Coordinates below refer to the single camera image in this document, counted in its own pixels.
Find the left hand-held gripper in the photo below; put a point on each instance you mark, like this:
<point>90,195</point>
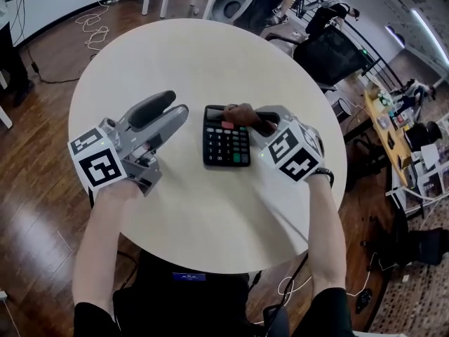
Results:
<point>101,163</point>

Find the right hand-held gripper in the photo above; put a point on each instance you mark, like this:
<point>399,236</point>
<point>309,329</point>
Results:
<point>291,153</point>

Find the brown cloth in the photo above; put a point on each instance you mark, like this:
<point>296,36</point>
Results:
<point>242,116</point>

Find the black calculator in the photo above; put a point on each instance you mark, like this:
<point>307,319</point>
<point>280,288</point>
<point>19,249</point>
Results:
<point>224,149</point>

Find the person's left forearm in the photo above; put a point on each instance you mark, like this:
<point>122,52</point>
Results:
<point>101,244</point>

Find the person's right forearm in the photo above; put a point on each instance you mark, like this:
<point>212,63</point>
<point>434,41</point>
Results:
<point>324,241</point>

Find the metal trash bin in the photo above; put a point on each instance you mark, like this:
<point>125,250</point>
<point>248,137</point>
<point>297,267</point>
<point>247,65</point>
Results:
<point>341,109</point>

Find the black wristband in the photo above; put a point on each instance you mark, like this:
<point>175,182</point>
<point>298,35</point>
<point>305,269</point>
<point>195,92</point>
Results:
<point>329,177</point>

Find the black mesh office chair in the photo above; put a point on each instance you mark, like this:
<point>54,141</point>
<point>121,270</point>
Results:
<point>333,58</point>

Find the potted white flower plant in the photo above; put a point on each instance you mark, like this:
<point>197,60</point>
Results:
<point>385,98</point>

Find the yellow oval table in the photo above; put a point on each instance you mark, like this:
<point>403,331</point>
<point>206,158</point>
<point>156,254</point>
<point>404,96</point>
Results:
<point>389,139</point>

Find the white power strip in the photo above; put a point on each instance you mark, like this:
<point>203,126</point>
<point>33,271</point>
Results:
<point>107,2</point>

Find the black metal railing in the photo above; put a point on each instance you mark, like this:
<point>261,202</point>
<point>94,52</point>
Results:
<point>380,65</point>

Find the white metal shelf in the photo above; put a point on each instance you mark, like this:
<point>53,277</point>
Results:
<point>400,197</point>

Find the black headrest office chair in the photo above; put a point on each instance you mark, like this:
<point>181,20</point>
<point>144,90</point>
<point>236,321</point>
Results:
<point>422,135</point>

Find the blue badge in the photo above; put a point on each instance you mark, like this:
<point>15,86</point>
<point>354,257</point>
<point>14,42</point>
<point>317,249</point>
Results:
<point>189,276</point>

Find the long fluorescent light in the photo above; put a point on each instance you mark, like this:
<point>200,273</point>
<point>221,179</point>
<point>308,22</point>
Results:
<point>428,30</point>

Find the person's black shirt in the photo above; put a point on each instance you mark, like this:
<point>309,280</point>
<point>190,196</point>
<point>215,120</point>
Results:
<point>196,307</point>

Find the black battery pack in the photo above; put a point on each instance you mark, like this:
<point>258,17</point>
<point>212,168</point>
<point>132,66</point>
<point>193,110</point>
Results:
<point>277,323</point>

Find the black power strip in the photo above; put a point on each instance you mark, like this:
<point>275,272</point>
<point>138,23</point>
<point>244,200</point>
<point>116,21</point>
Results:
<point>364,300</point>

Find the white frame desk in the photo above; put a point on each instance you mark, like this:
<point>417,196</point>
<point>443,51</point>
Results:
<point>5,118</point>

